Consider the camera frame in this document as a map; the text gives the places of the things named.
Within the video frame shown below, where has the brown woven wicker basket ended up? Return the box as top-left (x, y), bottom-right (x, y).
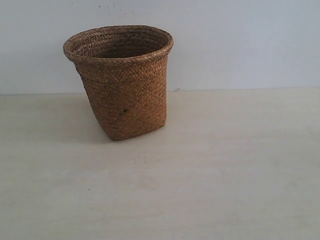
top-left (63, 25), bottom-right (174, 141)

